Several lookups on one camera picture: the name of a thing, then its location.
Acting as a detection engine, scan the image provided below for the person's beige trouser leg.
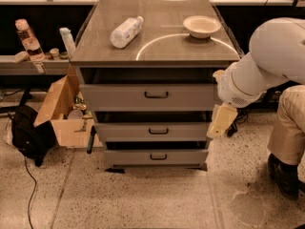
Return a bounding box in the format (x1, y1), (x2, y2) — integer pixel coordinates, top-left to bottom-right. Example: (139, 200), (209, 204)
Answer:
(268, 85), (305, 165)

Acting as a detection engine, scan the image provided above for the grey drawer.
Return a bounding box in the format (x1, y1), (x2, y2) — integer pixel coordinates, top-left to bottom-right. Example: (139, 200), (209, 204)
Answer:
(104, 149), (208, 167)
(95, 122), (208, 142)
(80, 84), (221, 112)

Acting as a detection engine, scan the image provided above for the open cardboard box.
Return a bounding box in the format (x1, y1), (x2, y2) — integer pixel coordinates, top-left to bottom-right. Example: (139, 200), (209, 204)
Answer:
(33, 65), (93, 148)

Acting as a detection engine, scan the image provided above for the clear plastic water bottle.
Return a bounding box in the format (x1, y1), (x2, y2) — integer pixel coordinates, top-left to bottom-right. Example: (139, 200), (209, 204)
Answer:
(110, 16), (144, 49)

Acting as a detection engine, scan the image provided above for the small jar on shelf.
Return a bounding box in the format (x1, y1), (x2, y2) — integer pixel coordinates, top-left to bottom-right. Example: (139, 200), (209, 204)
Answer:
(50, 48), (59, 59)

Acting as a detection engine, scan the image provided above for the white cup in box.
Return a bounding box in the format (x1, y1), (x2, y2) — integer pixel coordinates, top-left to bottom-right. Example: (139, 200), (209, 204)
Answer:
(68, 110), (83, 119)

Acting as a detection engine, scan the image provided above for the grey bottom drawer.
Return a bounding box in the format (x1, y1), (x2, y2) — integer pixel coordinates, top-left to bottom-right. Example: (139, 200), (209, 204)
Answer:
(104, 149), (208, 167)

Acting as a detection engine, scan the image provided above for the black backpack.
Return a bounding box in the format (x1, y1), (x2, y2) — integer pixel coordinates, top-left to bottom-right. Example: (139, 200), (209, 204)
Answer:
(8, 105), (56, 167)

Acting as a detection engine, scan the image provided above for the black shoe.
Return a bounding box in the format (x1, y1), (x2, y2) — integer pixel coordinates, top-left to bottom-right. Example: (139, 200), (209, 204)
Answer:
(268, 154), (298, 199)

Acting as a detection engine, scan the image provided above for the grey drawer cabinet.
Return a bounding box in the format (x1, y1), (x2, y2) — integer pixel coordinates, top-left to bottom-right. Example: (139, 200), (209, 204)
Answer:
(70, 0), (242, 174)

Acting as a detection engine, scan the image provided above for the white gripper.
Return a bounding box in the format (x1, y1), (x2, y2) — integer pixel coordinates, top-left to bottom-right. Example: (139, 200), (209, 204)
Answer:
(206, 61), (265, 139)

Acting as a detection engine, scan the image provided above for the white paper bowl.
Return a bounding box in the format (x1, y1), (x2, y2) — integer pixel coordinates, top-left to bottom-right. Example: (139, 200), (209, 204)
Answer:
(183, 15), (221, 39)

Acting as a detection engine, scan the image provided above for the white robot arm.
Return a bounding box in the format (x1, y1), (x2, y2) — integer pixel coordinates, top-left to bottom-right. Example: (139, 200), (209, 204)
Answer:
(207, 17), (305, 138)

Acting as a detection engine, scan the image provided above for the grey top drawer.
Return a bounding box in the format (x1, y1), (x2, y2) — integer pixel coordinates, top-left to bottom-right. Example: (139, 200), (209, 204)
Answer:
(80, 84), (221, 112)

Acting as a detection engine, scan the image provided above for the white tube bottle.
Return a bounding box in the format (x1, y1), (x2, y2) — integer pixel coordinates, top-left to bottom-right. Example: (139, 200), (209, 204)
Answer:
(59, 28), (76, 58)

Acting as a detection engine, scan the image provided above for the black cylindrical handle tool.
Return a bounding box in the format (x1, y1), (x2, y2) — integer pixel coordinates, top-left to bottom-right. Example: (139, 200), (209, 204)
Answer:
(87, 126), (96, 154)

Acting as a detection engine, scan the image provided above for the grey middle drawer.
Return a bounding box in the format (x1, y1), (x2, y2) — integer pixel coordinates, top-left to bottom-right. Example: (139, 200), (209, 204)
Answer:
(95, 122), (208, 142)

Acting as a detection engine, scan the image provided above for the black floor cable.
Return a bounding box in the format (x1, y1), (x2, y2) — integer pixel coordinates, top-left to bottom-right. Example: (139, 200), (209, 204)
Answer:
(23, 156), (38, 229)

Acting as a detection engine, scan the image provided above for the grey left shelf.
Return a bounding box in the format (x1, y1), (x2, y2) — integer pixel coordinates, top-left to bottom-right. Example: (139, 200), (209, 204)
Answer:
(0, 55), (69, 75)

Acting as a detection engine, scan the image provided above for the tall bottle on shelf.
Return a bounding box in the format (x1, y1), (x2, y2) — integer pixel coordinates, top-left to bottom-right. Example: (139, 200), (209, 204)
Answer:
(15, 19), (45, 62)

